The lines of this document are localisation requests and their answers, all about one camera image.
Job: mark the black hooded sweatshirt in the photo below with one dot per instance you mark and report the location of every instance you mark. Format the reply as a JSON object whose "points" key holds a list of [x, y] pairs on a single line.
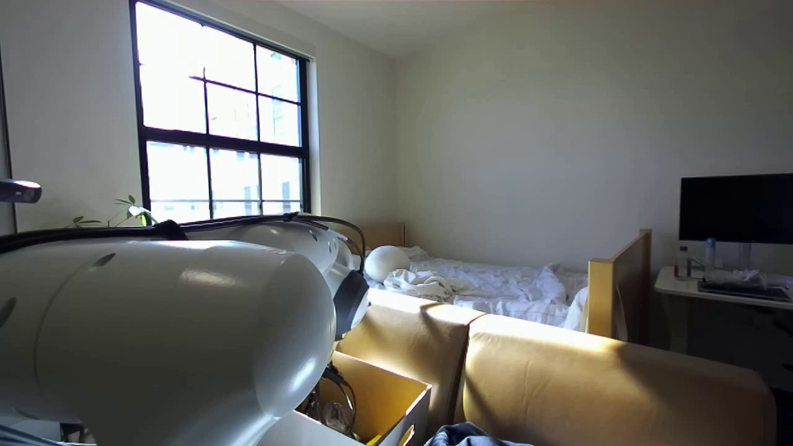
{"points": [[472, 435]]}

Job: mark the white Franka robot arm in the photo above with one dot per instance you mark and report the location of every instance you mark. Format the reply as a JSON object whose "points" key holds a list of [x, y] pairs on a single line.
{"points": [[151, 339]]}

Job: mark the tan leather couch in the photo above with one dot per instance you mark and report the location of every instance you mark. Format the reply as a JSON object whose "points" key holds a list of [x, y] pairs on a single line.
{"points": [[621, 388]]}

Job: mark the white pillow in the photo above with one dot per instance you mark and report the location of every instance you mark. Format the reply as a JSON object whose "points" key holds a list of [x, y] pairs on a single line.
{"points": [[392, 261]]}

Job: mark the rumpled white bed sheets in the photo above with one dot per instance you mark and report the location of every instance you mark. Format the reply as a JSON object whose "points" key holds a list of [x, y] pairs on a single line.
{"points": [[486, 285]]}

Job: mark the open cardboard box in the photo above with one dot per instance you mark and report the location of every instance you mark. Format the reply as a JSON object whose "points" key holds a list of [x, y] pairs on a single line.
{"points": [[389, 401]]}

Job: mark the black framed window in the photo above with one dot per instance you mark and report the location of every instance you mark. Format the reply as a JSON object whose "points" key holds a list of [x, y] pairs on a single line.
{"points": [[224, 126]]}

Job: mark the green houseplant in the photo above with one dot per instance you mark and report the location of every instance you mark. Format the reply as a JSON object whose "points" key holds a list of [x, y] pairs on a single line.
{"points": [[137, 211]]}

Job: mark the white desk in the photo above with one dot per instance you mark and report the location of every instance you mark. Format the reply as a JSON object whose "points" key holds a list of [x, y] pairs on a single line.
{"points": [[678, 289]]}

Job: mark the clear bottle on desk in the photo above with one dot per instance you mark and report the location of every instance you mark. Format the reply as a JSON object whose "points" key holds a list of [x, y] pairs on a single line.
{"points": [[682, 264]]}

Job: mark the slim blue cap bottle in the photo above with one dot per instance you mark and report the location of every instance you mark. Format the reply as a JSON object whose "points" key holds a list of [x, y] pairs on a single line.
{"points": [[711, 252]]}

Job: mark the black computer monitor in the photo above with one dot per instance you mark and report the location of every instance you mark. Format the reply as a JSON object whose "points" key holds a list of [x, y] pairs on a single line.
{"points": [[734, 207]]}

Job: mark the dark keyboard on desk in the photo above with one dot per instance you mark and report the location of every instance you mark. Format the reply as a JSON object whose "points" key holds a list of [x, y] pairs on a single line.
{"points": [[745, 285]]}

